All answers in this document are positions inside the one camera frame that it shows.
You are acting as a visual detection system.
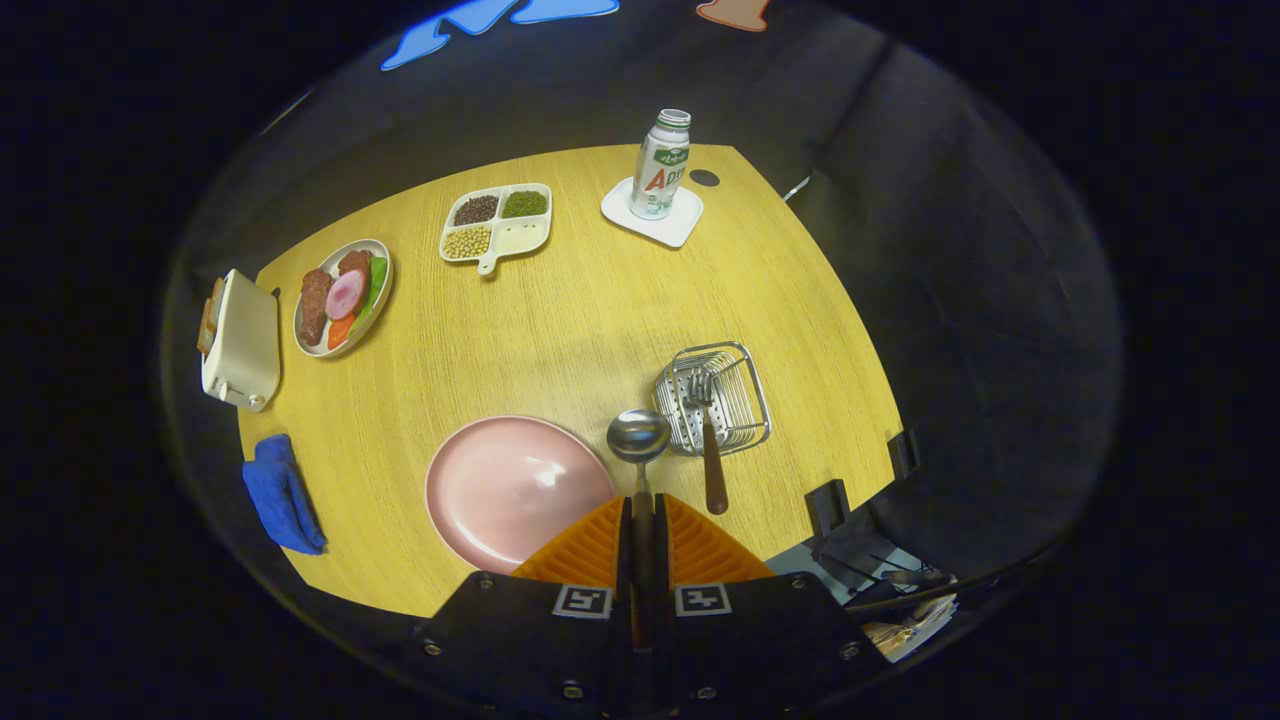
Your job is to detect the metal wire basket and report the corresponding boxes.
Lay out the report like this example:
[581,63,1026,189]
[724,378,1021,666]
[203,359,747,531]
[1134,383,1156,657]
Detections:
[653,341,773,458]

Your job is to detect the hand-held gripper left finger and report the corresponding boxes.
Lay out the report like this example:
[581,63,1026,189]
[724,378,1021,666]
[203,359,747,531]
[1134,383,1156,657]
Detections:
[415,495,638,720]

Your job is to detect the pink plate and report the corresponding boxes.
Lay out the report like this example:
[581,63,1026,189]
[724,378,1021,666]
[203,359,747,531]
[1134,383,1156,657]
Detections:
[425,415,619,576]

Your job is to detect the white divided dish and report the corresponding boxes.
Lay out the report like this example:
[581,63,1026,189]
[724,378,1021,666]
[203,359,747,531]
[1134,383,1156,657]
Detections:
[439,182,554,277]

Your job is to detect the pink ham slice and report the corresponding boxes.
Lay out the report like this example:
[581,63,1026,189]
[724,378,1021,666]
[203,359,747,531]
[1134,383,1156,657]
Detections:
[325,269,369,322]

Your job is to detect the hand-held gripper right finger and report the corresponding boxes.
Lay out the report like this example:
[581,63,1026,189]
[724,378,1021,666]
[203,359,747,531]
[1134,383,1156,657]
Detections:
[650,493,891,720]

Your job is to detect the white toaster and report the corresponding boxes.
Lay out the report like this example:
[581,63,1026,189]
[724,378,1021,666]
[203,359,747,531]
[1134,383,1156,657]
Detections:
[200,268,283,413]

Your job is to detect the white bottle green label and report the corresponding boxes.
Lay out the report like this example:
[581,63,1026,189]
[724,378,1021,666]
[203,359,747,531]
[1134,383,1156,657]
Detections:
[628,108,693,221]

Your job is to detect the white square coaster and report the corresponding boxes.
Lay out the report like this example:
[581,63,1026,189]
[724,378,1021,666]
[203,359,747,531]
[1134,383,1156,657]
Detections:
[600,177,705,250]

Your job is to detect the blue cloth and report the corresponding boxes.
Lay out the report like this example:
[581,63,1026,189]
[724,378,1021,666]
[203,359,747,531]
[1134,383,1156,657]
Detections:
[241,433,328,557]

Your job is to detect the spoon with brown handle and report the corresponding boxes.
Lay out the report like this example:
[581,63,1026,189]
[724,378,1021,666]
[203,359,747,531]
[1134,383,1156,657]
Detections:
[606,409,673,591]

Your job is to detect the fork with brown handle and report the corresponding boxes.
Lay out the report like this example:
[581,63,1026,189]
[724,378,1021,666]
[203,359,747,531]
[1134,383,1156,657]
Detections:
[683,370,731,516]

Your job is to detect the white food plate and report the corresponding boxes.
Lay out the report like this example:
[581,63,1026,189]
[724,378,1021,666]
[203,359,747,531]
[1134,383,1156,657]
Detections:
[293,238,393,359]

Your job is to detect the toast slice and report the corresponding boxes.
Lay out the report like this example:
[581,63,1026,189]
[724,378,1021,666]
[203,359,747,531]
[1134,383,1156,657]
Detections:
[197,277,227,355]

